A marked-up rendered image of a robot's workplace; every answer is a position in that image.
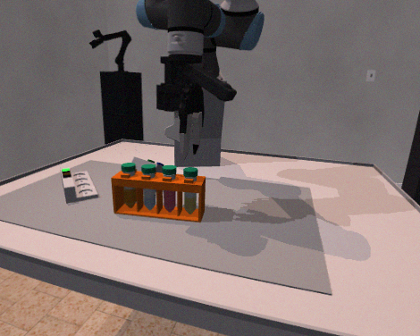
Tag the orange test tube rack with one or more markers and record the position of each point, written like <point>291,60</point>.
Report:
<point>141,181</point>

